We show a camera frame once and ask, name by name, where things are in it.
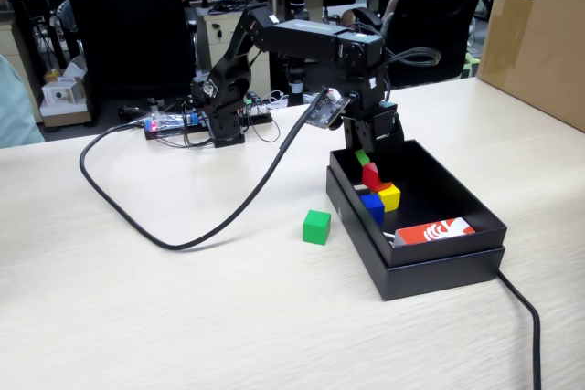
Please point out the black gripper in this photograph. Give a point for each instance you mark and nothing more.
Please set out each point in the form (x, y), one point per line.
(370, 111)

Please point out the red wooden cube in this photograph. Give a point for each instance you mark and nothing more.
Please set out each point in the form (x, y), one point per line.
(371, 175)

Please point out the yellow wooden cube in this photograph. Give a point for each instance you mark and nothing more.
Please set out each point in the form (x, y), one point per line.
(389, 198)

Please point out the blue wooden cube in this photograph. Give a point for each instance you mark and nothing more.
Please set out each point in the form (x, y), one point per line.
(372, 207)

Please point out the green wooden cube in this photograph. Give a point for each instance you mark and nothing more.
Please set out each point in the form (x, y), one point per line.
(316, 228)

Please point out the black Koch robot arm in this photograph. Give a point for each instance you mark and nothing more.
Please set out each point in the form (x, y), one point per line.
(301, 38)

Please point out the black cardboard box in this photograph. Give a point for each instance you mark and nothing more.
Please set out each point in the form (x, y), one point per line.
(425, 271)

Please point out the large brown cardboard box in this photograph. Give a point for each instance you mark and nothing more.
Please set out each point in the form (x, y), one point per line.
(535, 43)

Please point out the red white printed card pack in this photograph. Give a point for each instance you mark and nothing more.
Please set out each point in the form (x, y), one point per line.
(434, 231)

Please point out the electronics control board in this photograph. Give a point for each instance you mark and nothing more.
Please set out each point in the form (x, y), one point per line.
(260, 119)

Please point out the black mesh office chair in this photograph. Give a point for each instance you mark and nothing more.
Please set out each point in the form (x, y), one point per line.
(128, 20)
(434, 20)

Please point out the beige drawer cabinet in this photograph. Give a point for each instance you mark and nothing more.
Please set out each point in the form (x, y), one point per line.
(208, 49)

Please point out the blue controller circuit board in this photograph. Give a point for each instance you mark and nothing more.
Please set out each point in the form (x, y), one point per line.
(171, 121)

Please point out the small white carton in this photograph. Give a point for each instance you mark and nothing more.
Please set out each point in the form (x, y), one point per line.
(61, 98)

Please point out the light teal shirt person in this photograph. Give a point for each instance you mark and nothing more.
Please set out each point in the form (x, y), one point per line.
(16, 107)

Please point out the bare camera circuit board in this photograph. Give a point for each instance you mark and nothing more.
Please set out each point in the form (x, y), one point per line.
(326, 111)

